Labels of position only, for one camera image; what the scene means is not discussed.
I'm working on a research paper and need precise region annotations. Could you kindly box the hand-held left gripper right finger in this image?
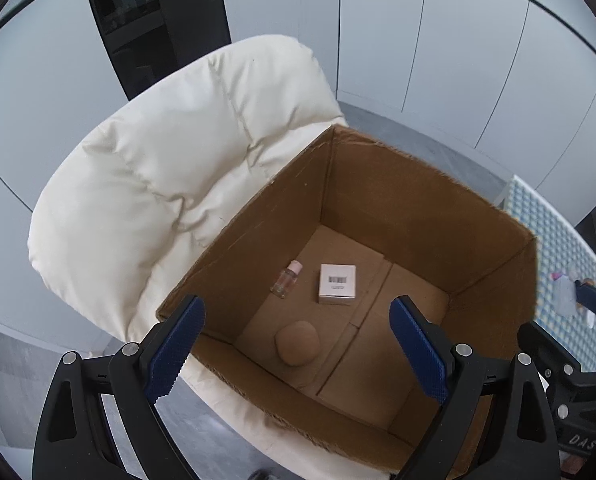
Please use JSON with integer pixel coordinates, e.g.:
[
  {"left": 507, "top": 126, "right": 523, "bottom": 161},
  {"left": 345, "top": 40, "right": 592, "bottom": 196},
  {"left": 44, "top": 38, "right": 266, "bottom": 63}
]
[{"left": 389, "top": 296, "right": 561, "bottom": 480}]

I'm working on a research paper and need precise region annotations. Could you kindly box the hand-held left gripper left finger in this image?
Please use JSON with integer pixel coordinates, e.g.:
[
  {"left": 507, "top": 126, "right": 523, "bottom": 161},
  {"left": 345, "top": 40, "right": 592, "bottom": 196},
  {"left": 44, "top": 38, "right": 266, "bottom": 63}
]
[{"left": 32, "top": 294, "right": 206, "bottom": 480}]

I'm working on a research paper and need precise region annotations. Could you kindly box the clear oval plastic case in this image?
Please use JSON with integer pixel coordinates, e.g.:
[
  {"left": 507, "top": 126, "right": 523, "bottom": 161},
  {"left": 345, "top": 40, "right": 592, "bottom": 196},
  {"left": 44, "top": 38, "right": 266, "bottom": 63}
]
[{"left": 552, "top": 276, "right": 578, "bottom": 317}]

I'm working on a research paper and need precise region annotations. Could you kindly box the small white carton box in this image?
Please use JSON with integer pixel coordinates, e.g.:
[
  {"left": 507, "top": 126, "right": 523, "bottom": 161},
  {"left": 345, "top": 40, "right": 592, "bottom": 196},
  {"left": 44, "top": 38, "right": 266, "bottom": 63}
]
[{"left": 318, "top": 263, "right": 357, "bottom": 306}]

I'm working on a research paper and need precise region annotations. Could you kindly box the brown makeup puff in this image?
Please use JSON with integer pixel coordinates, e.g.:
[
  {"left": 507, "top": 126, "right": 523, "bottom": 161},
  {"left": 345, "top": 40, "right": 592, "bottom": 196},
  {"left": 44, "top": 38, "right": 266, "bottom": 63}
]
[{"left": 274, "top": 321, "right": 321, "bottom": 368}]

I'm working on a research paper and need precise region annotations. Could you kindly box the small clear bottle pink cap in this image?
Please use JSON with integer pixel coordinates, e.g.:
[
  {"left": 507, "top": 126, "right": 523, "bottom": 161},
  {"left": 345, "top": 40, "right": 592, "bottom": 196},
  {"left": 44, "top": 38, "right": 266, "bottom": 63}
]
[{"left": 270, "top": 260, "right": 303, "bottom": 299}]

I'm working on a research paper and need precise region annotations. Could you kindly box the brown cardboard box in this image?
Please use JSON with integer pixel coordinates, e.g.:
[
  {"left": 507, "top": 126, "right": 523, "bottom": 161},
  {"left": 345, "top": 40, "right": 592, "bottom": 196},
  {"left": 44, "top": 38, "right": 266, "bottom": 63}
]
[{"left": 155, "top": 124, "right": 541, "bottom": 476}]

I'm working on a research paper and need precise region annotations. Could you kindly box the blue yellow checkered tablecloth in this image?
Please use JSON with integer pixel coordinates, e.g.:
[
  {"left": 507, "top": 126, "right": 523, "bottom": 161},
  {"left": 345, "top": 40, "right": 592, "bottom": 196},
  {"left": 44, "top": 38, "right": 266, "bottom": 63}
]
[{"left": 508, "top": 175, "right": 596, "bottom": 373}]

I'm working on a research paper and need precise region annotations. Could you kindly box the cream padded chair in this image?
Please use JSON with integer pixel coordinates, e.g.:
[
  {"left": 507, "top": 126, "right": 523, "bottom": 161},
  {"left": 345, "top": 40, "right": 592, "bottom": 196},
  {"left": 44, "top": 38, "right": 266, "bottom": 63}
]
[{"left": 27, "top": 35, "right": 393, "bottom": 480}]

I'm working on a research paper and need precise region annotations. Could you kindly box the black glass cabinet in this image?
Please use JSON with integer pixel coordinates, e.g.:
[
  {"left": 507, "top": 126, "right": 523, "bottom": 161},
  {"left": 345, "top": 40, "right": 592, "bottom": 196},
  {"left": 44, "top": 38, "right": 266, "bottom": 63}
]
[{"left": 80, "top": 0, "right": 231, "bottom": 103}]

